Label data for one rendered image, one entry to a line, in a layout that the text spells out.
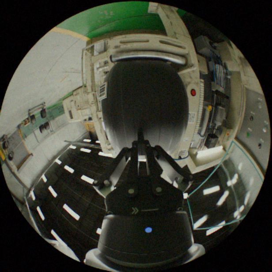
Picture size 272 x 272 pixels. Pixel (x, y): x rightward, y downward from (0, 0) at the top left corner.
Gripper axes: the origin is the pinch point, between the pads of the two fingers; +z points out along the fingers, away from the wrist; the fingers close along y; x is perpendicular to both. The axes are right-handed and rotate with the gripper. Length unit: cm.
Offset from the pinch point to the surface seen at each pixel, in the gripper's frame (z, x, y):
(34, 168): 60, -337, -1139
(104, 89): 5.6, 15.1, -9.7
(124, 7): 18, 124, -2
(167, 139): 4.1, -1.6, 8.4
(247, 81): -7, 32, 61
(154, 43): 9.9, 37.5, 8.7
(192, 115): 24.8, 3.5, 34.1
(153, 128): 3.2, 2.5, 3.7
